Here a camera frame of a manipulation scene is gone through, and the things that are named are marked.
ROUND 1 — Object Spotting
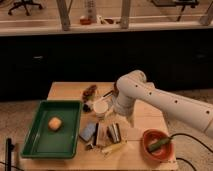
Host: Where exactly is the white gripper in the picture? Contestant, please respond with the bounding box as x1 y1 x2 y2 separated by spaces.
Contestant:
114 102 134 127

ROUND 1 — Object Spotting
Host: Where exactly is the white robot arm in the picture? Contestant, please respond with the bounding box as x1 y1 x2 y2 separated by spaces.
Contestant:
114 70 213 138

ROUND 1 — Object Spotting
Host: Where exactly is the metal cup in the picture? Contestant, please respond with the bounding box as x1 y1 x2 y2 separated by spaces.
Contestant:
107 123 121 143

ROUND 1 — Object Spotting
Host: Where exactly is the black whiteboard eraser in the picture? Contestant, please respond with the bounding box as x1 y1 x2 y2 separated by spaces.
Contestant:
93 123 100 146

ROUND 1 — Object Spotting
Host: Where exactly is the brown pinecone toy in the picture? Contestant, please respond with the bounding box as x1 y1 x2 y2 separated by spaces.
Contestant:
82 85 97 102

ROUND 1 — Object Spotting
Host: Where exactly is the green cucumber toy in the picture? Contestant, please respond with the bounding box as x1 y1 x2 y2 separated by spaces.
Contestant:
147 137 171 153

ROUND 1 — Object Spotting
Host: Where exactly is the orange bowl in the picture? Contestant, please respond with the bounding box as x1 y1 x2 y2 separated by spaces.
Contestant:
141 129 174 162

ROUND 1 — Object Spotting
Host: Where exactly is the yellow sponge ball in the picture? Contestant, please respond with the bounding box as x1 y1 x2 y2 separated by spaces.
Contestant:
48 117 62 131

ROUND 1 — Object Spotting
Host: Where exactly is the green plastic tray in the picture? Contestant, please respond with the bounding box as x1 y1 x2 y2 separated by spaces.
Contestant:
21 100 82 159

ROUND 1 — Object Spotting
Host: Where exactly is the red white object on shelf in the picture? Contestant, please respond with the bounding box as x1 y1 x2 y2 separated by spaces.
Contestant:
79 16 92 25

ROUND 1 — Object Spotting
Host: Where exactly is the black office chair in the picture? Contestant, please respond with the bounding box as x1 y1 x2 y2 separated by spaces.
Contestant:
8 0 43 16

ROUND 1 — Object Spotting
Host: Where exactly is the black cable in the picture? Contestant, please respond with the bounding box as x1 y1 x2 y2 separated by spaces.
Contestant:
170 132 213 171

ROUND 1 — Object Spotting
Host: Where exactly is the black stand post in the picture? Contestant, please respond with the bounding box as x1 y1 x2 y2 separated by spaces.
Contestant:
5 138 15 171

